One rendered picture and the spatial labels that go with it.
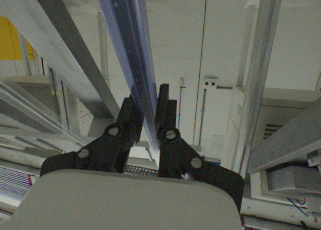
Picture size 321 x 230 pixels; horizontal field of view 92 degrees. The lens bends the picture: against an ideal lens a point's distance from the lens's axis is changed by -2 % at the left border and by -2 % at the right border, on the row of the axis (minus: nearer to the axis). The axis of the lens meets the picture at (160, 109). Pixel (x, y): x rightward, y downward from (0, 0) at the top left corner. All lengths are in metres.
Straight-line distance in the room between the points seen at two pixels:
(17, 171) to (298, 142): 1.05
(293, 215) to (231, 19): 1.74
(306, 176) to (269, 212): 0.26
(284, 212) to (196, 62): 1.59
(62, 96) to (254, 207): 0.81
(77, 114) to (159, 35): 1.44
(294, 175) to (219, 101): 1.62
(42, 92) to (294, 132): 1.01
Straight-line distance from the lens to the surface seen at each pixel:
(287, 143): 0.40
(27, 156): 0.98
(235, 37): 1.99
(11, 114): 0.69
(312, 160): 0.40
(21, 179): 1.06
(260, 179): 0.58
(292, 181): 0.47
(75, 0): 0.20
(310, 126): 0.34
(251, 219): 0.70
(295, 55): 2.16
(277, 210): 0.71
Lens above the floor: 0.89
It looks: 17 degrees up
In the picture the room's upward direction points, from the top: 178 degrees counter-clockwise
